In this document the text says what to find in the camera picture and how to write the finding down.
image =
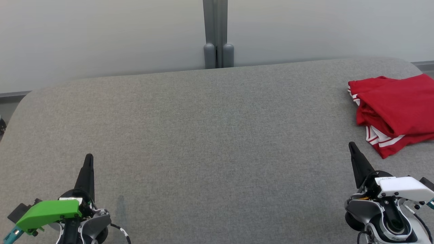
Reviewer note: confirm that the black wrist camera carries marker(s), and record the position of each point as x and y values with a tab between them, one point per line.
20	211
428	183

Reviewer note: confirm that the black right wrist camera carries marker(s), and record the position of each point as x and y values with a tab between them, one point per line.
428	183

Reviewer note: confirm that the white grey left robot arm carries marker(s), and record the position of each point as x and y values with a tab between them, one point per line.
91	225

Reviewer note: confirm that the red white basketball jersey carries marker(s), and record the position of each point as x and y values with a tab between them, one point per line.
400	108

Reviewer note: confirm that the grey vertical partition frame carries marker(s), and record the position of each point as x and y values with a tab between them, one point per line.
215	20

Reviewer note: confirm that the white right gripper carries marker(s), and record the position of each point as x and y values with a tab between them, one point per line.
403	188

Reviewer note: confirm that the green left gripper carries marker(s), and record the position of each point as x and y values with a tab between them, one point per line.
47	213

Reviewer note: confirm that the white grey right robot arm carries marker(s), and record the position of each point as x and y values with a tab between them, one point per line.
383	220

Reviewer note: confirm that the grey rounded post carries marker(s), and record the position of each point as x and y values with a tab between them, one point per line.
209	56
228	55

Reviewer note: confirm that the grey wall baseboard strip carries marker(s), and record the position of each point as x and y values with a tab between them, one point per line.
15	94
425	65

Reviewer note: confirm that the small dark object beside sofa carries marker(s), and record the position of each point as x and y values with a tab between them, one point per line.
2	125

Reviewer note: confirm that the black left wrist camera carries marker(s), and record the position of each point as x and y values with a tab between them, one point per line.
20	211

